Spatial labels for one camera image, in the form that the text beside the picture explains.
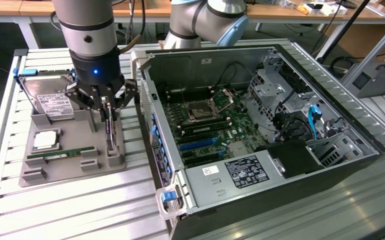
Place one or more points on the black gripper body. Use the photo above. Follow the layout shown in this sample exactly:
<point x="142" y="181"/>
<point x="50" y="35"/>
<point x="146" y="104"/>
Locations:
<point x="95" y="67"/>

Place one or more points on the graphics card with metal bracket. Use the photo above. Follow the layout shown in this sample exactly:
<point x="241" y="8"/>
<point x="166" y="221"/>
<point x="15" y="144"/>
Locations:
<point x="111" y="135"/>

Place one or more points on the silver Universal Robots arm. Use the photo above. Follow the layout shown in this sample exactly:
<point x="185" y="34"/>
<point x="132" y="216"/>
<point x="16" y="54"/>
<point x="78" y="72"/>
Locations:
<point x="86" y="15"/>

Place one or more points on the hard disk in blue carrier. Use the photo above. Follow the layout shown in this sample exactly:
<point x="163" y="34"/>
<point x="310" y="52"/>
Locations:
<point x="46" y="97"/>

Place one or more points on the grey parts rack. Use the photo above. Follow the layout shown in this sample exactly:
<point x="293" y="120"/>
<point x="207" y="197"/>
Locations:
<point x="75" y="140"/>

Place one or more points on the silver CPU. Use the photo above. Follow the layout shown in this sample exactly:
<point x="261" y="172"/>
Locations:
<point x="46" y="139"/>

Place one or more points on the green RAM stick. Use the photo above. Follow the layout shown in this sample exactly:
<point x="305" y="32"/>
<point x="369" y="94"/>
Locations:
<point x="68" y="152"/>

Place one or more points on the CPU socket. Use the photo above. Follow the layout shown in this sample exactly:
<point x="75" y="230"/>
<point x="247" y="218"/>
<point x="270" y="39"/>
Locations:
<point x="198" y="110"/>

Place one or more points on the black installed RAM stick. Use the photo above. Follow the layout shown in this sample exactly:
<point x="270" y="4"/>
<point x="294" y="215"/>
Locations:
<point x="202" y="128"/>

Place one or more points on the metal socket cover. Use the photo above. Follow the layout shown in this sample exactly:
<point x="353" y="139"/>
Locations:
<point x="223" y="98"/>

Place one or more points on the blue expansion slot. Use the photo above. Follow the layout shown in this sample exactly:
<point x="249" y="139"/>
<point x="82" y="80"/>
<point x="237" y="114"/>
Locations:
<point x="197" y="144"/>

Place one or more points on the long wooden desk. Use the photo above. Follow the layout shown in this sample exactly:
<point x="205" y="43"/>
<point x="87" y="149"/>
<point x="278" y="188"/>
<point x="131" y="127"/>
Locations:
<point x="19" y="10"/>

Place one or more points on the green motherboard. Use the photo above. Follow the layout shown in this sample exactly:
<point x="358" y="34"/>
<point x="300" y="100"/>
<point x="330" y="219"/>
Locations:
<point x="242" y="125"/>

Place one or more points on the silver chipset heatsink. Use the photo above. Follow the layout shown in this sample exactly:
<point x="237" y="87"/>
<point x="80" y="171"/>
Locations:
<point x="238" y="148"/>

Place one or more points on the metal disk bay cage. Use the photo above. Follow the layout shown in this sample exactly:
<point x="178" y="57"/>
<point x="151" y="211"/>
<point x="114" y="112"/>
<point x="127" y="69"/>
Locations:
<point x="265" y="90"/>

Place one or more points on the grey power supply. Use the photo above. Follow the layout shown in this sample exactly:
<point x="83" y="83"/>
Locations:
<point x="211" y="185"/>

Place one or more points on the orange and white box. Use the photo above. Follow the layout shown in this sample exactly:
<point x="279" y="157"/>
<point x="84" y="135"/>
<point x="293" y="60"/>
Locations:
<point x="306" y="8"/>

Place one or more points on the open black PC case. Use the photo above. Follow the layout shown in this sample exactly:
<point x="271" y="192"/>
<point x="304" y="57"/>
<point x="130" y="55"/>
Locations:
<point x="278" y="207"/>

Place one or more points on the black tripod pole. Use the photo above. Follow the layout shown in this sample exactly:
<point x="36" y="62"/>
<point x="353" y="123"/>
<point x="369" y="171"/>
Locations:
<point x="342" y="30"/>

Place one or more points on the small white box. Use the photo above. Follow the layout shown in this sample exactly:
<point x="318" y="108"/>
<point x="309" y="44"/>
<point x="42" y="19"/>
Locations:
<point x="333" y="10"/>

